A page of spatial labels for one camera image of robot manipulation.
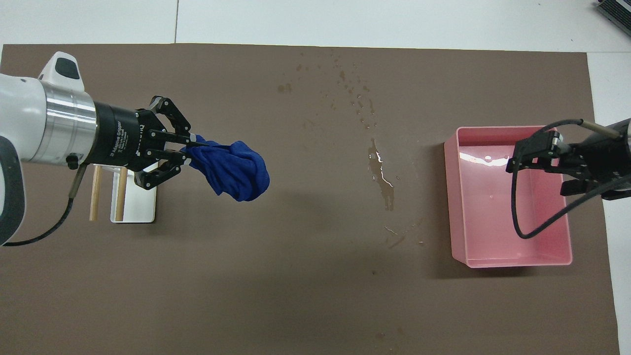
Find pink plastic bin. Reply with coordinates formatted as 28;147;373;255
444;125;573;269

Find white towel rack, wooden rods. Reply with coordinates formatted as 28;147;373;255
110;168;158;224

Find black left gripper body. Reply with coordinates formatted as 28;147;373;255
94;101;151;167

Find water puddle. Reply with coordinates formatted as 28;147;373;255
367;138;396;212

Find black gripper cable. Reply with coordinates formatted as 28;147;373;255
2;163;89;246
511;118;631;239

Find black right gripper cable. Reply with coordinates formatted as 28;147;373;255
511;118;631;239

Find blue towel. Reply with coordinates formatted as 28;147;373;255
185;140;271;202

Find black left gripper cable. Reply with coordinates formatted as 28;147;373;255
2;163;89;246

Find brown table mat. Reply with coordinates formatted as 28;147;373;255
0;43;621;355

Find grey vented device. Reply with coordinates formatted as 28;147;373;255
596;0;631;23

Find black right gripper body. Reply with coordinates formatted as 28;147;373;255
567;120;631;200

